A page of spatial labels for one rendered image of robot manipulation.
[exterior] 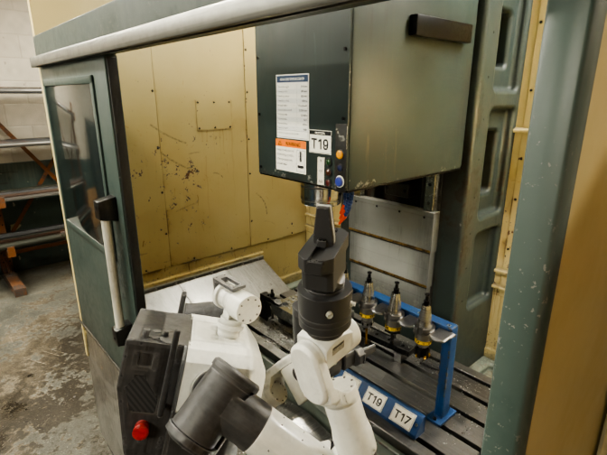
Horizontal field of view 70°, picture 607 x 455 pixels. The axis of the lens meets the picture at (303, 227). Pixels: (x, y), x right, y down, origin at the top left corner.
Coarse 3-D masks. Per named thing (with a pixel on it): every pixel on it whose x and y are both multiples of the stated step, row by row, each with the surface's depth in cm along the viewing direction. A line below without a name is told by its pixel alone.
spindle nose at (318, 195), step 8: (304, 184) 161; (304, 192) 162; (312, 192) 160; (320, 192) 159; (328, 192) 159; (336, 192) 161; (304, 200) 163; (312, 200) 161; (320, 200) 160; (328, 200) 160; (336, 200) 162
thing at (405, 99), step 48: (432, 0) 135; (288, 48) 135; (336, 48) 121; (384, 48) 125; (432, 48) 140; (336, 96) 124; (384, 96) 130; (432, 96) 146; (384, 144) 135; (432, 144) 153
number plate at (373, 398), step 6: (372, 390) 143; (366, 396) 144; (372, 396) 142; (378, 396) 141; (384, 396) 140; (366, 402) 143; (372, 402) 141; (378, 402) 140; (384, 402) 139; (378, 408) 139
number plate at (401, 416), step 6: (396, 408) 136; (402, 408) 135; (390, 414) 136; (396, 414) 135; (402, 414) 134; (408, 414) 133; (414, 414) 132; (396, 420) 134; (402, 420) 133; (408, 420) 132; (414, 420) 131; (402, 426) 132; (408, 426) 131
